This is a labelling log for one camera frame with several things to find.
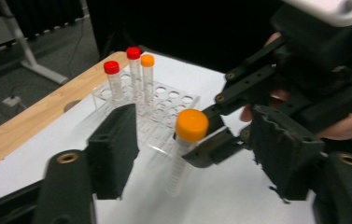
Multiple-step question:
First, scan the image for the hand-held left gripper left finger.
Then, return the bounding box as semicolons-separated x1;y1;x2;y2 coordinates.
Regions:
84;104;140;200

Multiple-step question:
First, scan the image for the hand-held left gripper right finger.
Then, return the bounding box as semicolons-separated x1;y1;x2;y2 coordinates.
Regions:
249;105;326;202

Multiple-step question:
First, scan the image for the orange capped test tube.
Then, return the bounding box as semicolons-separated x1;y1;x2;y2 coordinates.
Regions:
140;54;156;108
165;108;210;199

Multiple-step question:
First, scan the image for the clear acrylic test tube rack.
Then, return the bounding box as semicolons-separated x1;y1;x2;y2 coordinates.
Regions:
91;69;202;157

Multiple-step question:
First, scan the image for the red capped test tube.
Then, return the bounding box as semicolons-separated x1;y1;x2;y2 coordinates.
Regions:
125;46;144;104
103;60;125;105

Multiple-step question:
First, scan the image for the white table cover sheet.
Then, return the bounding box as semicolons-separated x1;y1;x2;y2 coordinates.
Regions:
0;50;321;224

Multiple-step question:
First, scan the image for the white power adapter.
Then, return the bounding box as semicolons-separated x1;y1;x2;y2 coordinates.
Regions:
1;95;22;108

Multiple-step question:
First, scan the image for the white metal stand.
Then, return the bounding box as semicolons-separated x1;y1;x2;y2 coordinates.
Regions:
0;0;70;86

